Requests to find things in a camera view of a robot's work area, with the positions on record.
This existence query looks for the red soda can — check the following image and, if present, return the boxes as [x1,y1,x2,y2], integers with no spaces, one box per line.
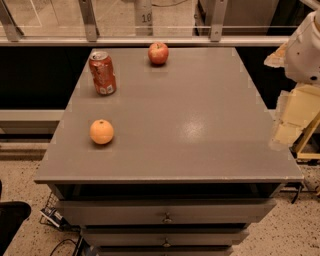
[89,51,117,96]

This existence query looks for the top grey drawer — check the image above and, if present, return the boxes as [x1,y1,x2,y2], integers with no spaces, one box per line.
[56,199,276,226]

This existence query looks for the red apple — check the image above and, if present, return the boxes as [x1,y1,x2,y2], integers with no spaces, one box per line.
[148,42,169,65]

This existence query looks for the black chair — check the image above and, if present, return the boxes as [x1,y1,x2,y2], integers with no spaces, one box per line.
[0,201,31,256]

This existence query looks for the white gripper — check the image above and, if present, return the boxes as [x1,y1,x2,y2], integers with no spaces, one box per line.
[264,10,320,146]

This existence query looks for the yellow wooden frame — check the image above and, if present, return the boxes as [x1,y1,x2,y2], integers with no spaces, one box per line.
[294,112,320,160]

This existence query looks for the grey drawer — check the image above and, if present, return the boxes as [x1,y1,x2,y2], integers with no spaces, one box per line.
[82,229,248,247]
[56,199,276,226]

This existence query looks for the black floor cable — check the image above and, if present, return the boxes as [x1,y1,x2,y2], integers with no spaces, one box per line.
[49,235,88,256]

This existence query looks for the grey drawer cabinet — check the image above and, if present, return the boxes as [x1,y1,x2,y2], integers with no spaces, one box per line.
[36,48,302,256]

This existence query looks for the orange fruit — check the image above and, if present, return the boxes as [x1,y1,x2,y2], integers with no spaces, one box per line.
[90,119,114,145]

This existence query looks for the numbered grey pillar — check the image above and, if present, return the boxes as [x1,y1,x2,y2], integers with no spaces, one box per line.
[134,0,153,36]

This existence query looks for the middle grey drawer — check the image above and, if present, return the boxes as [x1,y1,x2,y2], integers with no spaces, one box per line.
[82,229,248,247]

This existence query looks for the wire basket with items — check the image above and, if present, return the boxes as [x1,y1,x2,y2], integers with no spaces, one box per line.
[40,193,65,228]

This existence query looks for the metal window railing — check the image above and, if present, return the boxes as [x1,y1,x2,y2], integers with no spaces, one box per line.
[0,0,301,46]

